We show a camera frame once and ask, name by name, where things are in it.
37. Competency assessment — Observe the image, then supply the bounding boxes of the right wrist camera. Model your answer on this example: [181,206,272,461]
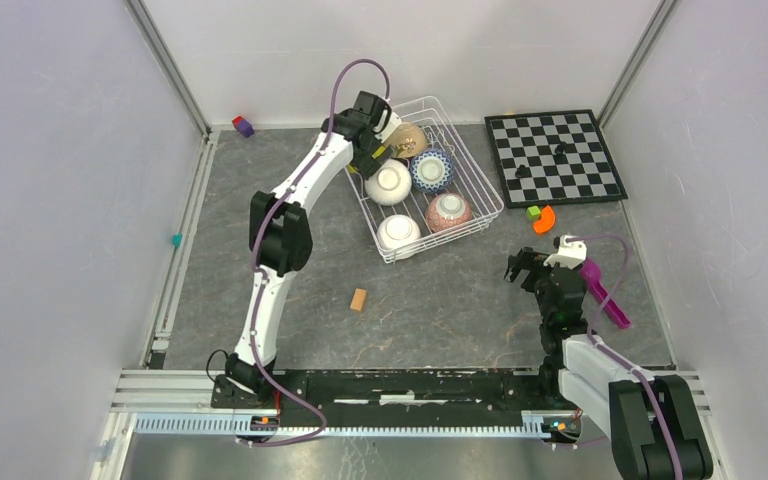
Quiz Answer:
[543,235,587,270]

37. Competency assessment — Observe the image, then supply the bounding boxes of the black chess piece left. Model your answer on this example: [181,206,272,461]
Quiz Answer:
[515,165,531,179]

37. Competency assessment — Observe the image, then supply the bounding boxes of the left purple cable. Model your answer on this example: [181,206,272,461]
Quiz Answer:
[234,58,392,449]

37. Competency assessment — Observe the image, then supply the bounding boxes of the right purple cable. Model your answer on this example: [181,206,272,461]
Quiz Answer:
[542,233,685,480]

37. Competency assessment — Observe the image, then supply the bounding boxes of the blue patterned bowl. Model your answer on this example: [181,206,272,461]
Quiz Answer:
[409,148,456,195]

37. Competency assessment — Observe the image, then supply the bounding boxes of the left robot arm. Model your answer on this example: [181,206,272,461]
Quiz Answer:
[217,106,403,408]

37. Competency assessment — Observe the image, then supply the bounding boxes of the wooden block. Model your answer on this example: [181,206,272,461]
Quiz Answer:
[349,288,368,312]

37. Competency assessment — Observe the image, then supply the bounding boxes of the plain white bowl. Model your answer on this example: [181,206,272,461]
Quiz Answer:
[376,214,421,263]

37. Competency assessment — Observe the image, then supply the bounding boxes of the black chess piece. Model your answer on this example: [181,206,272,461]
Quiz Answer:
[515,165,531,179]
[553,142,568,156]

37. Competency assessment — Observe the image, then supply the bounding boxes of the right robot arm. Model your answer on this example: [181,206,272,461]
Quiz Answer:
[505,247,715,479]

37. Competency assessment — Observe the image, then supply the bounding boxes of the purple red block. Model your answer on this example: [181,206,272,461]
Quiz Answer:
[232,116,255,138]

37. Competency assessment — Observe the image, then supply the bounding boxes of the purple cable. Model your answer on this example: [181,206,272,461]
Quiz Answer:
[542,233,685,480]
[234,58,392,449]

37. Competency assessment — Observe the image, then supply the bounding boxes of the aluminium frame rails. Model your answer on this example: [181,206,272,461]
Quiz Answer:
[89,0,730,480]

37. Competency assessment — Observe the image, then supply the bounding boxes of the black grey chessboard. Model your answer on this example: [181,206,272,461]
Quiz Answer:
[484,109,628,209]

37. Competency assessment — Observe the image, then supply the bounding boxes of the beige flower bowl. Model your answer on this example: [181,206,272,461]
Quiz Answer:
[385,122,429,159]

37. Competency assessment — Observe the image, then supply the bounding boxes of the black chess piece right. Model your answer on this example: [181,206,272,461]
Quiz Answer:
[553,142,568,156]

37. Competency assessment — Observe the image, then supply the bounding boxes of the green cube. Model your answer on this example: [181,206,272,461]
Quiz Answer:
[526,206,542,222]

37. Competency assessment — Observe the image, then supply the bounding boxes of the white ribbed bowl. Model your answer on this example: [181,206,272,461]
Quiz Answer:
[364,159,412,206]

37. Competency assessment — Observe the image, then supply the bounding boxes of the white wire dish rack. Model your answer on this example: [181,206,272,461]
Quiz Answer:
[345,96,503,262]

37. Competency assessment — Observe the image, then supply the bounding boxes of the orange curved block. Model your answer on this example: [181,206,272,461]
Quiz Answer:
[532,205,556,236]

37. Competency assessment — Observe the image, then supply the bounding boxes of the purple scoop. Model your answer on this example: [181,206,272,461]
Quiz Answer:
[579,259,632,329]

